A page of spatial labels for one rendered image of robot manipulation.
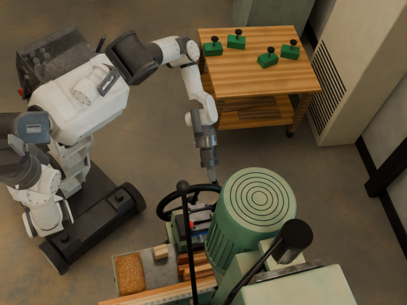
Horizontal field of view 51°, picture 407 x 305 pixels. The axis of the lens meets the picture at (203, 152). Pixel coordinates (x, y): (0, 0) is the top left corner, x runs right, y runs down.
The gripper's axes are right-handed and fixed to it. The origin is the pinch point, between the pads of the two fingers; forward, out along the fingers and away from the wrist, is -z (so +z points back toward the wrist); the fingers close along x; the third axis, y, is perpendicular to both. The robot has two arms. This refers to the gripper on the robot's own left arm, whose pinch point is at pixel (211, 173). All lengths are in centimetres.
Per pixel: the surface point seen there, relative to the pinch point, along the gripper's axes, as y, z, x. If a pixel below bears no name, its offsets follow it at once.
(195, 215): -2.1, -12.5, 24.2
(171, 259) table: -13.0, -26.2, 26.0
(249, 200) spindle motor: 25, -5, 71
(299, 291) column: 33, -23, 81
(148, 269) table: -19.8, -27.7, 30.7
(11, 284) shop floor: -121, -41, -24
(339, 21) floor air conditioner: 68, 75, -103
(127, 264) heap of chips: -24.8, -24.2, 35.7
